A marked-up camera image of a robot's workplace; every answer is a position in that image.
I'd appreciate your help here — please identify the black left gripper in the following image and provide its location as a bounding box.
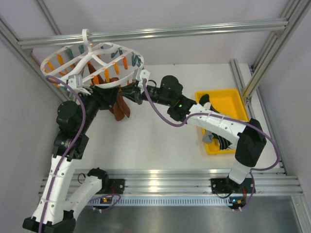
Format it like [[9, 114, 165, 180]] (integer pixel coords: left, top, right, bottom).
[[78, 83, 120, 132]]

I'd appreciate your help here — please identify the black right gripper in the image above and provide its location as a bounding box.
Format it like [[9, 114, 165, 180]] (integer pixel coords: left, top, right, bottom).
[[118, 83, 173, 107]]

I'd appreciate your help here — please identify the white round clip hanger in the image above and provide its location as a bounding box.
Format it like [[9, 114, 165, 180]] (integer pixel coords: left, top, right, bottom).
[[40, 29, 150, 93]]

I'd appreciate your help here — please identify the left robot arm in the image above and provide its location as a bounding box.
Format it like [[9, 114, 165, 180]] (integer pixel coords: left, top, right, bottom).
[[22, 86, 125, 233]]

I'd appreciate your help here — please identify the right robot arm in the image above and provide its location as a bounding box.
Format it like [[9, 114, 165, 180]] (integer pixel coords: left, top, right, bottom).
[[120, 75, 267, 193]]

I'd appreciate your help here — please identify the yellow plastic tray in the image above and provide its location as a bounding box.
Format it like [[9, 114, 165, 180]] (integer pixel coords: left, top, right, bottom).
[[195, 89, 249, 155]]

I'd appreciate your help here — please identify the aluminium top crossbar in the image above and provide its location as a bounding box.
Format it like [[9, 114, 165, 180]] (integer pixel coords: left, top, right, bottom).
[[17, 18, 289, 49]]

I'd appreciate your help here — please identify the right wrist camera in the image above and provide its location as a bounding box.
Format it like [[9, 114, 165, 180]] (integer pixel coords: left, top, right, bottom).
[[133, 69, 150, 82]]

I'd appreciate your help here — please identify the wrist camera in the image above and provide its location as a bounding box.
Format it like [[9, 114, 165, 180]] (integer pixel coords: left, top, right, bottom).
[[68, 74, 83, 89], [133, 69, 150, 82]]

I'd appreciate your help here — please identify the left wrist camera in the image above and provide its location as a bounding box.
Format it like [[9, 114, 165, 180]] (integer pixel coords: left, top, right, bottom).
[[68, 74, 83, 89]]

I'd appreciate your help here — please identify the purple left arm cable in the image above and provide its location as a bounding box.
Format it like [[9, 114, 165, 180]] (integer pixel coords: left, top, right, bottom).
[[37, 75, 87, 233]]

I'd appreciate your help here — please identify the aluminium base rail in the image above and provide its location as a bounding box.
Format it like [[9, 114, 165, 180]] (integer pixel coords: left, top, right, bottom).
[[38, 168, 303, 195]]

